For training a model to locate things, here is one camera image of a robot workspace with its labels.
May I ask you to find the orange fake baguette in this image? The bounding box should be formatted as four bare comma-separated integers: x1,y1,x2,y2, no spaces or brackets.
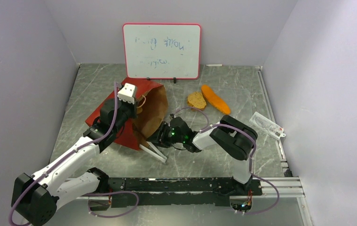
201,85,231,115

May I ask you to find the orange fake bread piece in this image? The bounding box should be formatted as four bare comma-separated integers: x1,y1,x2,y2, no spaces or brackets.
187,92,207,110

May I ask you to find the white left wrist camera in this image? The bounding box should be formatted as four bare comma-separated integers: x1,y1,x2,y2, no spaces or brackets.
117,83,137,105

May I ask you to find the orange fake bread slice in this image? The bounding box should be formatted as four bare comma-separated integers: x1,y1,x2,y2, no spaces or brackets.
136,106,143,115

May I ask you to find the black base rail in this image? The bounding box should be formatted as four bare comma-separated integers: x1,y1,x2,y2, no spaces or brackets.
87,177,262,207

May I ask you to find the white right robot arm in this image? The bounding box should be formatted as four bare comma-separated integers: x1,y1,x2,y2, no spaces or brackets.
146,115,258,195

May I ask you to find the white printed card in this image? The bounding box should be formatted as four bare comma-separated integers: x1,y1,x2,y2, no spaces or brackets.
249,112,286,140

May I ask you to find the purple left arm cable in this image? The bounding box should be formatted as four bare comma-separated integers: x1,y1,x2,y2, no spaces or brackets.
8,81,119,226

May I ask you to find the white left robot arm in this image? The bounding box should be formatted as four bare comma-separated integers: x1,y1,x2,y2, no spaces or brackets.
8,97,137,226

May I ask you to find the pink framed whiteboard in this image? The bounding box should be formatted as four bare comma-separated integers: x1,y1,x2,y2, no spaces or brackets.
122,23,202,80

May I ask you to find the red paper bag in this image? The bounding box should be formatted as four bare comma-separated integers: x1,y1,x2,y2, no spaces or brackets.
85,78,168,150

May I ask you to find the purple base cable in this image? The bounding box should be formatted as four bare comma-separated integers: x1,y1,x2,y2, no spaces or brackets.
87,191,140,218

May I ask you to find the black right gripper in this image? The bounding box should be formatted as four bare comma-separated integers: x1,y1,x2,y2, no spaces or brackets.
147,121,185,148

